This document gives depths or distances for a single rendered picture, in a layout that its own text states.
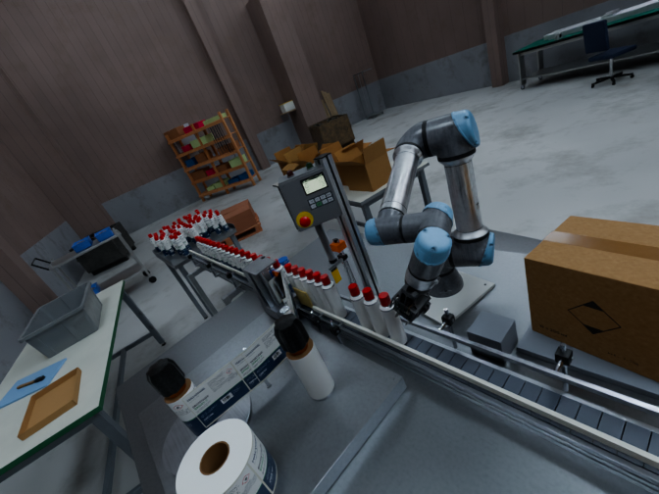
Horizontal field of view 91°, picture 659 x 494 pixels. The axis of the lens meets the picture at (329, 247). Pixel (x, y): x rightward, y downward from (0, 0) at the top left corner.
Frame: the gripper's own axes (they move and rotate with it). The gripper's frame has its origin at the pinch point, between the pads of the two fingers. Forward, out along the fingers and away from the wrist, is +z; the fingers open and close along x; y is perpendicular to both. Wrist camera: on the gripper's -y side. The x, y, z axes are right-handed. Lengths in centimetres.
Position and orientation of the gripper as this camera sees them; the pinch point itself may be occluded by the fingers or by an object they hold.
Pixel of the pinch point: (408, 314)
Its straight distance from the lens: 101.0
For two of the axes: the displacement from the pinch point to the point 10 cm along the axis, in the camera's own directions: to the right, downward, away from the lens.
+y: -6.9, 5.4, -4.8
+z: -0.1, 6.6, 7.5
